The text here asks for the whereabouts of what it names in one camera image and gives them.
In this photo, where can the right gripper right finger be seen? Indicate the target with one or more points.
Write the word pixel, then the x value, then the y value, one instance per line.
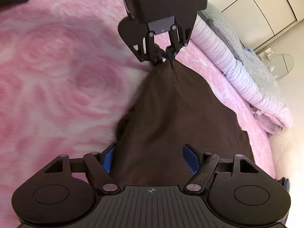
pixel 236 191

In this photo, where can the white wardrobe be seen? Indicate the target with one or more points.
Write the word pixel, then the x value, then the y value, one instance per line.
pixel 258 21

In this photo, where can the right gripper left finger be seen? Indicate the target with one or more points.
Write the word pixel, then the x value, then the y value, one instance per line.
pixel 65 190

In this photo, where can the dark blue slipper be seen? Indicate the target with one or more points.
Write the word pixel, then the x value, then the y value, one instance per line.
pixel 285 182

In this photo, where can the dark brown garment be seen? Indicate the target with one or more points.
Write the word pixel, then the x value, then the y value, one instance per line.
pixel 175 107

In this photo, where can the round glass side table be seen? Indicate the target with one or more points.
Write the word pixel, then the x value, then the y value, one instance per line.
pixel 280 65

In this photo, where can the pink floral blanket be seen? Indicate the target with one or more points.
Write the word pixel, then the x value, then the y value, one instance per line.
pixel 67 79

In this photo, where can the grey striped pillow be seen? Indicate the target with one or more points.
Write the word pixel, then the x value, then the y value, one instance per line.
pixel 237 40

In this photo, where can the lilac folded duvet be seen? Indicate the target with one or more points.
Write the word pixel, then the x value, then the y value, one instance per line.
pixel 217 51

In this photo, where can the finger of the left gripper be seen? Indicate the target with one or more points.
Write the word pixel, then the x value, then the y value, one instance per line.
pixel 174 47
pixel 155 54

